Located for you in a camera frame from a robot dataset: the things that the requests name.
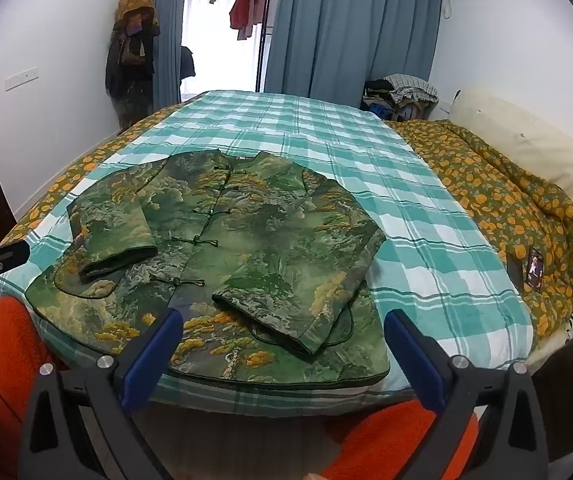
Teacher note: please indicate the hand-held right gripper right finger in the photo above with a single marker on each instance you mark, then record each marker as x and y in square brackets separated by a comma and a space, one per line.
[411, 360]

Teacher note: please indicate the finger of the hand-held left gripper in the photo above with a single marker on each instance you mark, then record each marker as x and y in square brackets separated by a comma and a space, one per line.
[6, 255]

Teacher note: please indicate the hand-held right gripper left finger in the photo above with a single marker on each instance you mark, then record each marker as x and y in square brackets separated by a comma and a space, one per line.
[151, 355]

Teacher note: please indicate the green landscape print jacket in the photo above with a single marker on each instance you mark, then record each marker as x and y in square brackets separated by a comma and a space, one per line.
[266, 240]

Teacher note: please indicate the pile of clothes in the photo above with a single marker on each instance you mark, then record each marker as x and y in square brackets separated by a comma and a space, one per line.
[406, 92]

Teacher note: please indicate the hanging red clothes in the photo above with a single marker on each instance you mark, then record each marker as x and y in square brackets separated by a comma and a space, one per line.
[244, 12]

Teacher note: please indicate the black case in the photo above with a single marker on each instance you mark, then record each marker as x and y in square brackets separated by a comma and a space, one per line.
[515, 270]

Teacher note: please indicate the orange floral quilt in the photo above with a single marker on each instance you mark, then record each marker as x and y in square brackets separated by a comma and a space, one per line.
[506, 190]

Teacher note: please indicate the teal plaid blanket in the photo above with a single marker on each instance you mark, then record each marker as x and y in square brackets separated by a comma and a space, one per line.
[366, 160]

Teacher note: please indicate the hanging brown coats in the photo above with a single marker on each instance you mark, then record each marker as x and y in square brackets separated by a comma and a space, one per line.
[131, 60]

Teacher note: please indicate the cream pillow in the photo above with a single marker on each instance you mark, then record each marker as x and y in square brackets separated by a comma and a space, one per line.
[516, 130]

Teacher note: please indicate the dark hanging garment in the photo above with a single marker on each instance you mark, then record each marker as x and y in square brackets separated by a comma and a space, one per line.
[187, 62]

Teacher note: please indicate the wide blue curtain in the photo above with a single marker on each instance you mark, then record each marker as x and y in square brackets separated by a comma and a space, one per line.
[346, 25]

